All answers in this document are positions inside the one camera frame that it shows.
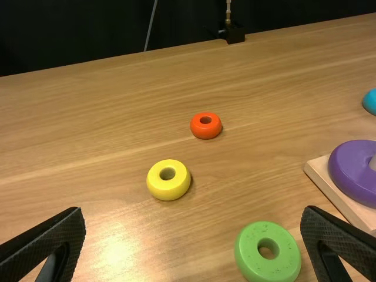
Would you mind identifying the grey cable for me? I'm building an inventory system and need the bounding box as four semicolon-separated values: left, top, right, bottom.
143;0;159;52

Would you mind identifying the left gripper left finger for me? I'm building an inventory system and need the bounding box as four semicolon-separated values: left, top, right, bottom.
0;206;86;282

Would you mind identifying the light green ring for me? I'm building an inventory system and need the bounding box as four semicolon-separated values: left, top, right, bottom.
233;220;303;282

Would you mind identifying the wooden peg base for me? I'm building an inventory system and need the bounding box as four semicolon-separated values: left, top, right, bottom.
303;152;376;237

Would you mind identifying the light blue ring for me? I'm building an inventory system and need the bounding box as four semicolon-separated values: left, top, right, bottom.
361;88;376;116

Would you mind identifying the black clamp stand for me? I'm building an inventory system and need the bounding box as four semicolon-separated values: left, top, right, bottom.
203;0;246;45

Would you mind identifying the yellow ring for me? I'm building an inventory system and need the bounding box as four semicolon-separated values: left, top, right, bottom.
146;159;192;202

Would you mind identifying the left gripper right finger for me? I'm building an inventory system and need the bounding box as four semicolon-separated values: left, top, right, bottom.
300;205;376;282

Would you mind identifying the purple ring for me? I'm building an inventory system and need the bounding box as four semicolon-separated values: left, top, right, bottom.
328;139;376;210

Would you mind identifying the orange ring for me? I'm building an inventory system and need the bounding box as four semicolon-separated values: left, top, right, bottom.
190;112;223;140

